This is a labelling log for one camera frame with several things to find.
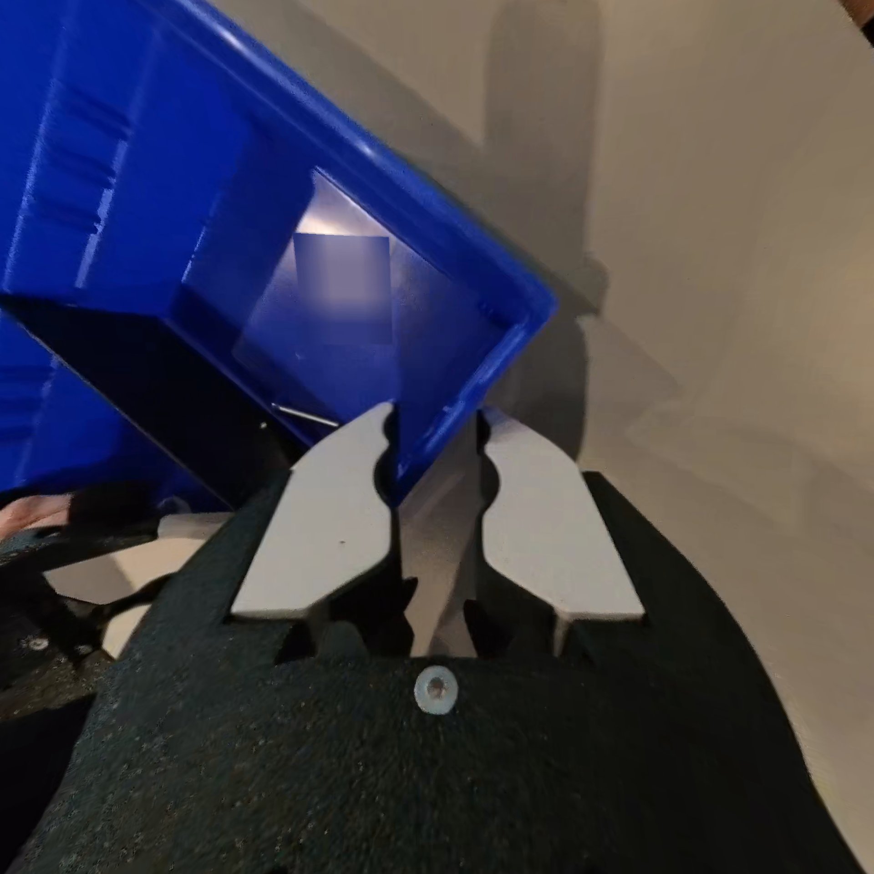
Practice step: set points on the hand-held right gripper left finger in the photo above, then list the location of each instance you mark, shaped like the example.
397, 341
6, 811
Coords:
321, 526

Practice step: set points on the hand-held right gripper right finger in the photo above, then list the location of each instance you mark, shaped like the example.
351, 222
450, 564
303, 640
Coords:
553, 539

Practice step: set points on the blue plastic storage bin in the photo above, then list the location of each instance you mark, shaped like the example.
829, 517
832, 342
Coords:
171, 205

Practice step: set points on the person's left hand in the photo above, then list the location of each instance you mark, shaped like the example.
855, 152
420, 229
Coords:
27, 515

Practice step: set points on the clear plastic bag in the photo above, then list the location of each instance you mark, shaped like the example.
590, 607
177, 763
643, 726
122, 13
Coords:
423, 328

